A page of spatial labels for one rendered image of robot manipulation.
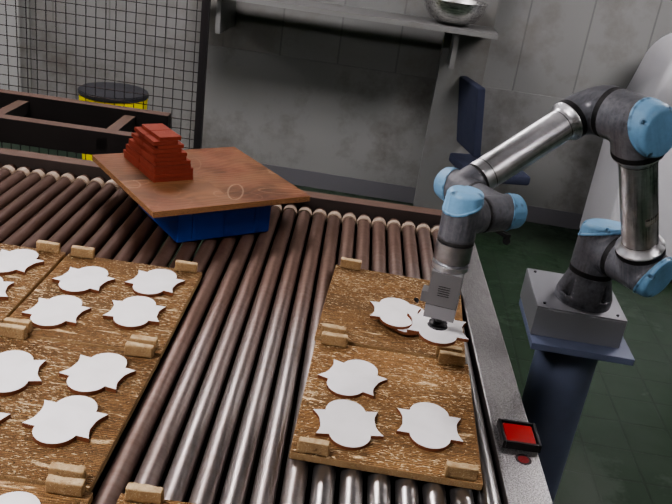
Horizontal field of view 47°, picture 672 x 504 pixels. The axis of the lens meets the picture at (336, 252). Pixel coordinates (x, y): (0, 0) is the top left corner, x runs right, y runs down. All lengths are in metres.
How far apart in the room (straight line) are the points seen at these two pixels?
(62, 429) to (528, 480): 0.85
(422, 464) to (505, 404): 0.33
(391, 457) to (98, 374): 0.59
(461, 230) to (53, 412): 0.83
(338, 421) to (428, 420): 0.18
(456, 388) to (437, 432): 0.19
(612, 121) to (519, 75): 3.67
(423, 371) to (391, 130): 3.86
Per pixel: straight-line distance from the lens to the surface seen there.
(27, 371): 1.61
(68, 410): 1.50
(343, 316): 1.88
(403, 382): 1.67
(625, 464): 3.35
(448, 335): 1.62
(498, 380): 1.80
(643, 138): 1.75
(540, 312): 2.11
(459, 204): 1.50
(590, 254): 2.09
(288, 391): 1.61
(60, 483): 1.32
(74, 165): 2.74
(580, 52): 5.47
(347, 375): 1.64
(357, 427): 1.49
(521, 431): 1.63
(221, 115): 5.61
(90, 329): 1.76
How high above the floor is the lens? 1.82
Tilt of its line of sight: 23 degrees down
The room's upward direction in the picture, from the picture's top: 8 degrees clockwise
